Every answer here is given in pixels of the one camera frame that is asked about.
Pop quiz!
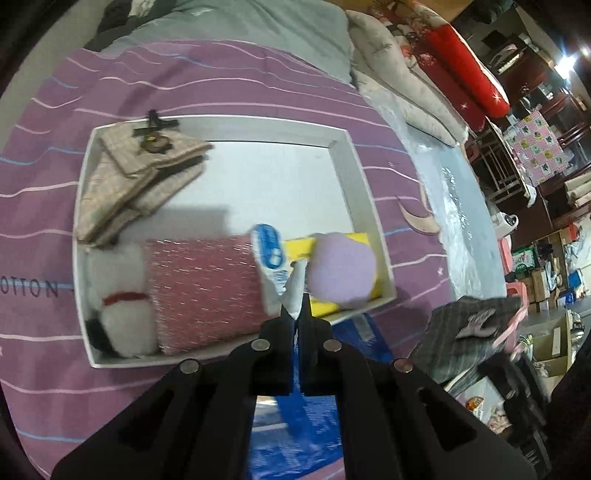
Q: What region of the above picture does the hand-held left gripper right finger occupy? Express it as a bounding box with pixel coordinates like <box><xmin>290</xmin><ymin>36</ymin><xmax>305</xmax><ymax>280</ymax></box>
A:
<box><xmin>298</xmin><ymin>294</ymin><xmax>537</xmax><ymax>480</ymax></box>

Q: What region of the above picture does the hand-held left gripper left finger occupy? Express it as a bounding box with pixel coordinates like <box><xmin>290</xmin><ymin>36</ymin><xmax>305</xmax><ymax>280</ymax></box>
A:
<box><xmin>51</xmin><ymin>305</ymin><xmax>297</xmax><ymax>480</ymax></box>

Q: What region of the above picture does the white and blue tissue packet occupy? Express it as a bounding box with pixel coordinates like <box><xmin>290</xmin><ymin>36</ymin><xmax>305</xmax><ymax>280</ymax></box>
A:
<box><xmin>249</xmin><ymin>224</ymin><xmax>308</xmax><ymax>319</ymax></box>

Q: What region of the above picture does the pink glitter sponge cloth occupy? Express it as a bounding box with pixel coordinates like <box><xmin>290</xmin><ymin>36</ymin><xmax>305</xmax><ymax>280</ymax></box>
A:
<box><xmin>143</xmin><ymin>235</ymin><xmax>287</xmax><ymax>356</ymax></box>

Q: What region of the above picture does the grey plaid pouch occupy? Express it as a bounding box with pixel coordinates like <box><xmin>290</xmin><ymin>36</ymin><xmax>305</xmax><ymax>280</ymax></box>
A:
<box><xmin>409</xmin><ymin>295</ymin><xmax>527</xmax><ymax>384</ymax></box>

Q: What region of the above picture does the white plush toy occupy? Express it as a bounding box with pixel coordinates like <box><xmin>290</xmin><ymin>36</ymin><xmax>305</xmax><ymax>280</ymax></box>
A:
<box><xmin>85</xmin><ymin>244</ymin><xmax>160</xmax><ymax>358</ymax></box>

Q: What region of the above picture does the white cardboard box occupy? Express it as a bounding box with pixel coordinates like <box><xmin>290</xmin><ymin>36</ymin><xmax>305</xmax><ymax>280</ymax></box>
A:
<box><xmin>71</xmin><ymin>114</ymin><xmax>397</xmax><ymax>369</ymax></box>

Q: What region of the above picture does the beige plaid pouch with flower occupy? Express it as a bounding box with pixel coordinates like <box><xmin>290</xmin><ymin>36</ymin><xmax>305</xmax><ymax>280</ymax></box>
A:
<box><xmin>99</xmin><ymin>111</ymin><xmax>214</xmax><ymax>178</ymax></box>

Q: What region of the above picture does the blue plastic packet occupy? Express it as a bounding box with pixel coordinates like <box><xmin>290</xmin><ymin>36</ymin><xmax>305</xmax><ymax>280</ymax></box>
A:
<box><xmin>247</xmin><ymin>314</ymin><xmax>395</xmax><ymax>480</ymax></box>

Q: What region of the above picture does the purple makeup puff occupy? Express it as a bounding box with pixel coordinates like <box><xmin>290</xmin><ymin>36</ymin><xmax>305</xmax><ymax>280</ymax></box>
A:
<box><xmin>307</xmin><ymin>233</ymin><xmax>377</xmax><ymax>305</ymax></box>

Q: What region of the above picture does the yellow packet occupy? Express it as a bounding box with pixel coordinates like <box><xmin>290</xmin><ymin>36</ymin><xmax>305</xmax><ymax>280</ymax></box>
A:
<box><xmin>281</xmin><ymin>232</ymin><xmax>385</xmax><ymax>319</ymax></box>

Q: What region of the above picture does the clear plastic sheet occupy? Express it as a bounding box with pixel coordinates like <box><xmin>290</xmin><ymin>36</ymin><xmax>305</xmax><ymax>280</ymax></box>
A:
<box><xmin>369</xmin><ymin>88</ymin><xmax>509</xmax><ymax>301</ymax></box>

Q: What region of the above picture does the pink plastic stool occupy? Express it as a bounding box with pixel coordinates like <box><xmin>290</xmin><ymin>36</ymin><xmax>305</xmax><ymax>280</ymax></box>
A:
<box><xmin>499</xmin><ymin>240</ymin><xmax>523</xmax><ymax>301</ymax></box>

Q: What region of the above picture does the green and white carton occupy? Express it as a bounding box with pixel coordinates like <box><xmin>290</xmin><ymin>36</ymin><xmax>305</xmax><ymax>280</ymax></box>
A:
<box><xmin>512</xmin><ymin>247</ymin><xmax>537</xmax><ymax>274</ymax></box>

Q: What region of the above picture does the dark wooden cabinet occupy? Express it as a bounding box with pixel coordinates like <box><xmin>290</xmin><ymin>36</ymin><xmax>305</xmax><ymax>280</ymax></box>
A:
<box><xmin>466</xmin><ymin>14</ymin><xmax>591</xmax><ymax>241</ymax></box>

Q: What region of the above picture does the purple striped bed sheet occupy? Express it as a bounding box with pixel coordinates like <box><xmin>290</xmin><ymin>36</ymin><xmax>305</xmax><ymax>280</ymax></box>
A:
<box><xmin>0</xmin><ymin>39</ymin><xmax>458</xmax><ymax>480</ymax></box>

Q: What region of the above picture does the white folded quilt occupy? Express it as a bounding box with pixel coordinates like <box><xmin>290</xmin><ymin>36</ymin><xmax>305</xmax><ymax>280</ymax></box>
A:
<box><xmin>346</xmin><ymin>9</ymin><xmax>469</xmax><ymax>146</ymax></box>

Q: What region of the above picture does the pink checkered printed cloth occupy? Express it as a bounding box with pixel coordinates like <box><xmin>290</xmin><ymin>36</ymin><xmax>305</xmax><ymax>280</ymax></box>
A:
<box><xmin>503</xmin><ymin>111</ymin><xmax>574</xmax><ymax>185</ymax></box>

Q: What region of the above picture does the grey blanket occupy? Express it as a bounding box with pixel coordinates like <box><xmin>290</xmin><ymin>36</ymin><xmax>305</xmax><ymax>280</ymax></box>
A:
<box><xmin>83</xmin><ymin>0</ymin><xmax>356</xmax><ymax>84</ymax></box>

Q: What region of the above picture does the red floral quilt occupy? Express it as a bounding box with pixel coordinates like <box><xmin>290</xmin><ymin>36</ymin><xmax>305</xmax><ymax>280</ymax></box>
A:
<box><xmin>369</xmin><ymin>0</ymin><xmax>511</xmax><ymax>132</ymax></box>

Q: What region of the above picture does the dark clothes pile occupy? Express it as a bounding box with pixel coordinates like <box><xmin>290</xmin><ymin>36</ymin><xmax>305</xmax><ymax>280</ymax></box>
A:
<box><xmin>85</xmin><ymin>0</ymin><xmax>181</xmax><ymax>51</ymax></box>

